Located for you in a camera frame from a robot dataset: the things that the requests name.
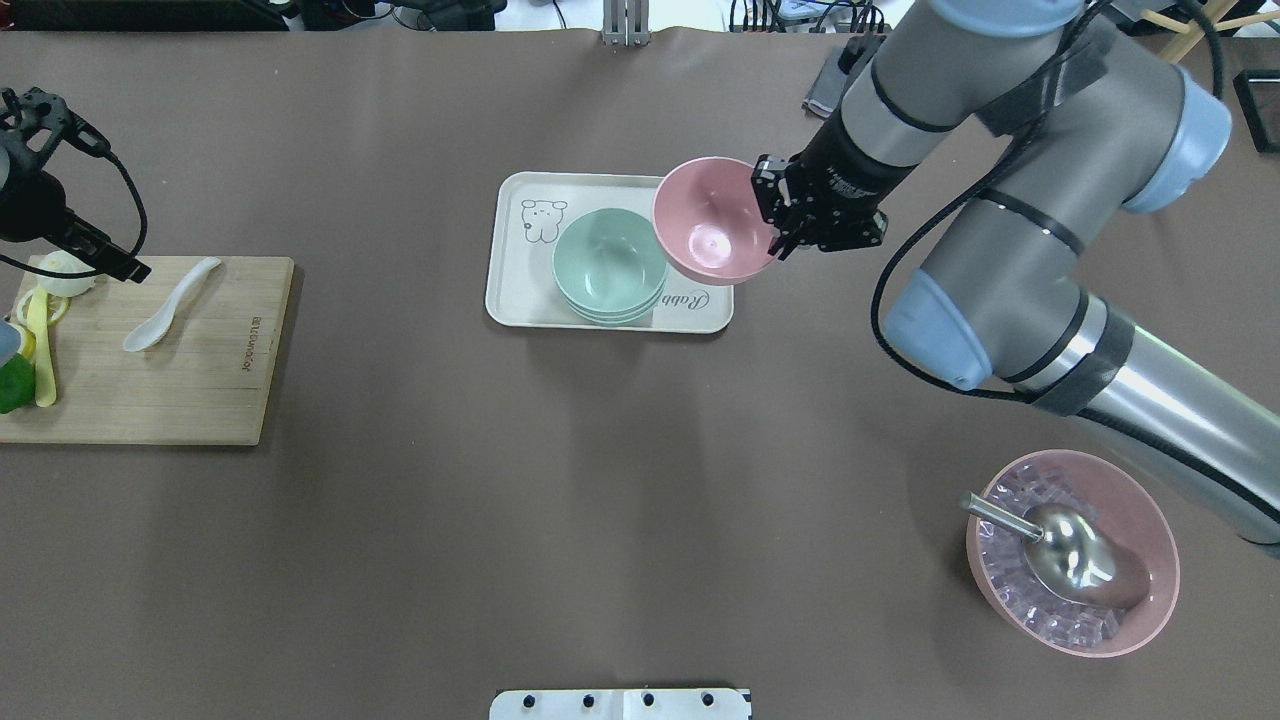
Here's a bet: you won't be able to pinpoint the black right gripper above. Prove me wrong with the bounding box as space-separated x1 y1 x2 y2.
751 115 915 263

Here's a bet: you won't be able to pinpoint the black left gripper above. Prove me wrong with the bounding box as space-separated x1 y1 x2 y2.
3 88 152 283

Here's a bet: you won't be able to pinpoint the small pink bowl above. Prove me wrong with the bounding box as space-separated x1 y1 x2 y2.
652 158 776 286

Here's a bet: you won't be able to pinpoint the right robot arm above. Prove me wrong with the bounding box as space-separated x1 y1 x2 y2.
751 1 1279 553

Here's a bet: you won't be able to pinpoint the white ceramic spoon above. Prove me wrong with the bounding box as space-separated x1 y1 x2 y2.
122 256 223 354

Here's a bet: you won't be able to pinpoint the bottom green bowl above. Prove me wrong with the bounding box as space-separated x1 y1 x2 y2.
563 290 662 325

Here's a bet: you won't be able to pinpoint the green bowl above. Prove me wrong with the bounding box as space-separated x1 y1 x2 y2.
552 208 669 314
563 290 662 325

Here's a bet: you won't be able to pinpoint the top green bowl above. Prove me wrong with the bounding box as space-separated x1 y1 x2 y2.
552 208 669 314

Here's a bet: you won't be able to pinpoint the large pink bowl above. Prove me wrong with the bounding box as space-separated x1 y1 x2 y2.
965 448 1181 659

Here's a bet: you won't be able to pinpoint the white steamed bun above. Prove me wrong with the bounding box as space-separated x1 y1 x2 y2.
37 250 96 299

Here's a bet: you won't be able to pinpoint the lemon slice on board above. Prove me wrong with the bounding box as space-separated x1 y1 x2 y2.
12 287 70 327

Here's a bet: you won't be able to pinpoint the green lime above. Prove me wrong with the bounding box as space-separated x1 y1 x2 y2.
0 354 36 415

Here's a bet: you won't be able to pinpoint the folded grey cloth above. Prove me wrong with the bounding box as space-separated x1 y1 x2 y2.
803 47 865 120

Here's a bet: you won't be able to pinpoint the bamboo cutting board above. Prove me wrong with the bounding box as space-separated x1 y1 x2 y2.
1 256 294 446

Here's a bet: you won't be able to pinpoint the metal ice scoop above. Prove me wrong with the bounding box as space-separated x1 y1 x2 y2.
959 492 1151 610

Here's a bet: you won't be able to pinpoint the wooden mug tree stand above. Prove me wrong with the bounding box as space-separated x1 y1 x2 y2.
1139 1 1279 63

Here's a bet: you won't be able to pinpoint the clear ice cubes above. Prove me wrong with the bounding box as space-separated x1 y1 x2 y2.
977 462 1126 650

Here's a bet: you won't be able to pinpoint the black box at edge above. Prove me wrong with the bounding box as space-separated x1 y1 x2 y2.
1233 68 1279 154

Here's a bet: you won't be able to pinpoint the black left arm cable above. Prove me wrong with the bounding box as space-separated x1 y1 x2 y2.
0 140 150 281

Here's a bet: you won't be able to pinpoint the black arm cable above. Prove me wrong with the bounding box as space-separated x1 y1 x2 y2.
0 140 150 281
870 0 1226 404

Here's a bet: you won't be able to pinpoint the metal bracket at table edge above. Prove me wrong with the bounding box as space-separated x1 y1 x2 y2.
602 0 652 47

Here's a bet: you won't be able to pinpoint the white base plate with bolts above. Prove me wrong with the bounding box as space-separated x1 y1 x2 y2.
488 687 755 719

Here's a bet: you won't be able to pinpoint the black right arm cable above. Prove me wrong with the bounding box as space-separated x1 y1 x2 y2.
870 0 1226 404

